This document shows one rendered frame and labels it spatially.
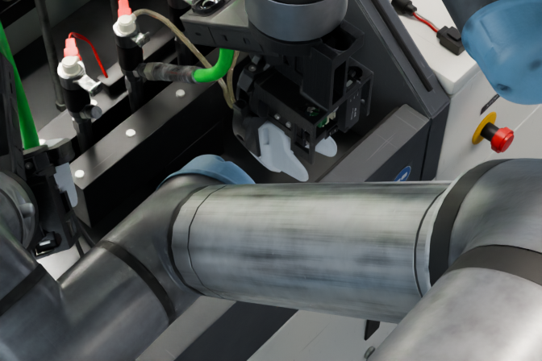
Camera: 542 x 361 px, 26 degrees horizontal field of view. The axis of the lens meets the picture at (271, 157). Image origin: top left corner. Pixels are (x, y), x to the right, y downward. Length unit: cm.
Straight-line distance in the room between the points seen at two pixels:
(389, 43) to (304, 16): 57
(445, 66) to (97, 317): 76
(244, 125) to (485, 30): 29
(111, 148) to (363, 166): 29
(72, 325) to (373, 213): 24
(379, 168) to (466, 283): 91
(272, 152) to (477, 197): 47
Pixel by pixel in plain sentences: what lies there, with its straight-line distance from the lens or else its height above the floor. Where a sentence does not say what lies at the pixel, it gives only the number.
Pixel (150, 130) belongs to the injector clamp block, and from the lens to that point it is 135.
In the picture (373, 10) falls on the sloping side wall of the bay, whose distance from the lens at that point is 138.
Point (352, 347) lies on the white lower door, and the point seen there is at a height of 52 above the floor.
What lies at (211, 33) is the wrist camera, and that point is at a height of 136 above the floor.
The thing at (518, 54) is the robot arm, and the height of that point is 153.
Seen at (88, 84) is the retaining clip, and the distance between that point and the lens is 125.
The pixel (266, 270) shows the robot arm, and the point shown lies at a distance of 67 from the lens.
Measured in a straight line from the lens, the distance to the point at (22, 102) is 99.
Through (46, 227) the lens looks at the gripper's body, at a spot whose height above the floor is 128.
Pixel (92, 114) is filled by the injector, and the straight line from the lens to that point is 128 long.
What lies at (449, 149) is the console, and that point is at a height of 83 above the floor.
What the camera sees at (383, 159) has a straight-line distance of 136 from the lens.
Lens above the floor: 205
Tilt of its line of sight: 54 degrees down
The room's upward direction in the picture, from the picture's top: straight up
